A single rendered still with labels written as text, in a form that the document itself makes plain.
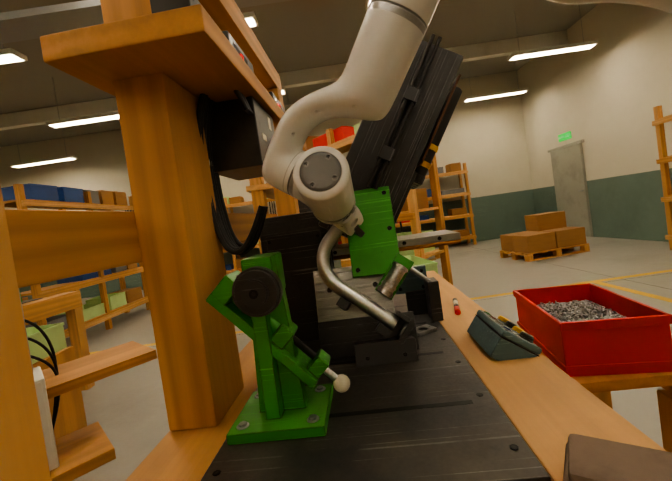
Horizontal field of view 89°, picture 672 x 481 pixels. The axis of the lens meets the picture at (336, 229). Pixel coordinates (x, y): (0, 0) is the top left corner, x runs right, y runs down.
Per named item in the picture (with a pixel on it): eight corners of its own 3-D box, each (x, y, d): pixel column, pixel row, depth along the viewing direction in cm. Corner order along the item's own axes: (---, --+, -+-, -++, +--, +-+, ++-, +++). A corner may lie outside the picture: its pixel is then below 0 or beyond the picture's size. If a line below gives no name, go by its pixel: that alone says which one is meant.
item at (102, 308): (154, 308, 668) (135, 192, 662) (49, 360, 424) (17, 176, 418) (126, 312, 669) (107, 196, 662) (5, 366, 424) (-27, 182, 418)
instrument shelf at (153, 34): (307, 150, 138) (305, 140, 138) (205, 30, 49) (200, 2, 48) (247, 160, 140) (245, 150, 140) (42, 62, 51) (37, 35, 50)
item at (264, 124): (282, 173, 91) (274, 117, 91) (264, 164, 74) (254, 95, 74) (237, 180, 92) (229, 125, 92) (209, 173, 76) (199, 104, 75)
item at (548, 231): (555, 248, 689) (550, 211, 687) (590, 251, 610) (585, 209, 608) (500, 257, 674) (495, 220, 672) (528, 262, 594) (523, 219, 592)
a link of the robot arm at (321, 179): (296, 206, 62) (341, 229, 61) (275, 180, 50) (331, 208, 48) (318, 167, 64) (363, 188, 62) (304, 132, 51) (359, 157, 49)
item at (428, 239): (446, 239, 107) (445, 229, 107) (461, 243, 91) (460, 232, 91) (323, 256, 110) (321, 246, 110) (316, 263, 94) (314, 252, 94)
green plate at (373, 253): (400, 274, 87) (387, 196, 92) (402, 271, 79) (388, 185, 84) (355, 280, 88) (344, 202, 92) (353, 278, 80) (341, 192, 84)
